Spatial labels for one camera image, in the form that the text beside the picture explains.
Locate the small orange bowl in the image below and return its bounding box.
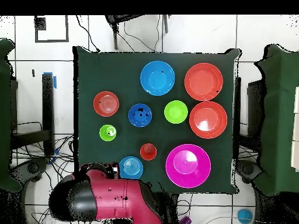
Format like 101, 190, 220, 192
93, 90, 120, 117

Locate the green cup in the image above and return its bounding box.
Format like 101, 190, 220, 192
99, 124, 117, 142

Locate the orange cup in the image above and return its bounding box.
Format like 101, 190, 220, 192
140, 142, 158, 161

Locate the grey pedestal foot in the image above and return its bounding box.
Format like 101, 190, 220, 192
9, 157, 50, 183
235, 159, 263, 184

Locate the large orange bowl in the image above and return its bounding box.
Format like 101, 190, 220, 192
189, 100, 228, 139
184, 62, 224, 102

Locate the small light blue bowl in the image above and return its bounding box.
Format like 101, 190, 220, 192
119, 156, 144, 180

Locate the dark blue bowl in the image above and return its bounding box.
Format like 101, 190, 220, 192
128, 103, 153, 128

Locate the large pink bowl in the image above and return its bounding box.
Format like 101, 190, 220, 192
165, 143, 211, 189

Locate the large light blue bowl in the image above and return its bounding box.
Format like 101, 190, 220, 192
140, 60, 175, 97

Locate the green cloth on side table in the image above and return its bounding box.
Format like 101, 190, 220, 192
0, 38, 23, 193
253, 44, 299, 197

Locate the green bowl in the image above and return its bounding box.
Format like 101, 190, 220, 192
164, 100, 189, 125

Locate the black table frame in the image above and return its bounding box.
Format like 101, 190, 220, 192
10, 72, 57, 156
233, 76, 266, 152

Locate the blue cup on floor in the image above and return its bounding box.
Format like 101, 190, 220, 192
237, 208, 254, 224

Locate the cable tangle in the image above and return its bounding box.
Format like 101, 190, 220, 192
11, 134, 75, 224

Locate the dark green table cloth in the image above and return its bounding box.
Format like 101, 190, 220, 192
72, 45, 241, 195

